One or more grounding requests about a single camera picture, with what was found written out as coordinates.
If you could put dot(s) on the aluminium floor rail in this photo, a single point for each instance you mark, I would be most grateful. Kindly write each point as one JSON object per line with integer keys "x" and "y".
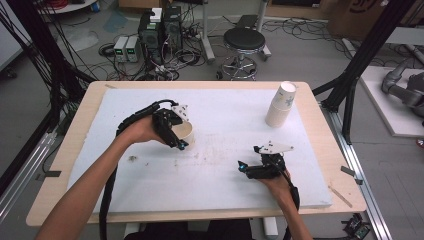
{"x": 23, "y": 180}
{"x": 363, "y": 186}

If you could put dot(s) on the thin wooden stick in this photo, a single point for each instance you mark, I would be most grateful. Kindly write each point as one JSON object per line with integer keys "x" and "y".
{"x": 340, "y": 196}

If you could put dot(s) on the stack of white paper cups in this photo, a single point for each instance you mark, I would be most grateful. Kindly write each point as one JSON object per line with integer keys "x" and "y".
{"x": 280, "y": 110}

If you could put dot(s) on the small circuit board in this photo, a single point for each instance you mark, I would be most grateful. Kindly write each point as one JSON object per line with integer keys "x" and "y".
{"x": 357, "y": 227}

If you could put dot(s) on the black metal frame post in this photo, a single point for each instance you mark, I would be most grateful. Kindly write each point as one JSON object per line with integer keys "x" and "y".
{"x": 43, "y": 50}
{"x": 366, "y": 46}

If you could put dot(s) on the black round stool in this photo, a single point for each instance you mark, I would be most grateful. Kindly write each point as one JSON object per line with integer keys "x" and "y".
{"x": 244, "y": 39}

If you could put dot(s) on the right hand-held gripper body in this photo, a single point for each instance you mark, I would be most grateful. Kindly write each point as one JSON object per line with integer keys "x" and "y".
{"x": 271, "y": 166}

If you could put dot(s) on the person's dark clothing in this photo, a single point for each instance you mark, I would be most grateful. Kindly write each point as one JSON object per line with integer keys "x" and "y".
{"x": 200, "y": 231}

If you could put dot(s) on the white platform board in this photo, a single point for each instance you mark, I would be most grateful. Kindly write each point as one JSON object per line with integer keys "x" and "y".
{"x": 383, "y": 110}

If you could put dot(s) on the grey metal desk leg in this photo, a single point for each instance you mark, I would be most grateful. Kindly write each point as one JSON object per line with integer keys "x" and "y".
{"x": 207, "y": 40}
{"x": 263, "y": 33}

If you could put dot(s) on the white foam mat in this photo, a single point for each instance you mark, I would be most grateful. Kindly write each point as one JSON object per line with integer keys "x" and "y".
{"x": 216, "y": 173}

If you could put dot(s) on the brown cardboard box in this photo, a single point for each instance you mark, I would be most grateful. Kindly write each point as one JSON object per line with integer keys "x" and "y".
{"x": 353, "y": 20}

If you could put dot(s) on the person's left hand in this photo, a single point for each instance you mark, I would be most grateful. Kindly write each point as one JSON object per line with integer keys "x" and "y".
{"x": 141, "y": 131}

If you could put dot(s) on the grey bench power supply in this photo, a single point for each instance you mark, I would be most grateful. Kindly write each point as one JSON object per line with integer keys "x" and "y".
{"x": 132, "y": 49}
{"x": 120, "y": 49}

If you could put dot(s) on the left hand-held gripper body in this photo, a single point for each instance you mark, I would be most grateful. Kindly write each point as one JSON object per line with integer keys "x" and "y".
{"x": 163, "y": 120}

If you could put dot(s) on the black computer tower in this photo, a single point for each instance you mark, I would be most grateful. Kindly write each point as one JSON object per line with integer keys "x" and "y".
{"x": 150, "y": 40}
{"x": 172, "y": 28}

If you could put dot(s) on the person's right hand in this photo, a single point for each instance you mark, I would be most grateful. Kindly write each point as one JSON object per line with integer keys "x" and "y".
{"x": 278, "y": 188}

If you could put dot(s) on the white paper cup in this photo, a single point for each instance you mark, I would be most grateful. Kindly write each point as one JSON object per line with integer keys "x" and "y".
{"x": 187, "y": 133}

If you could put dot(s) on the white box on tower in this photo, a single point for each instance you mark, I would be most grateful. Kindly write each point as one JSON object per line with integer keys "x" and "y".
{"x": 156, "y": 15}

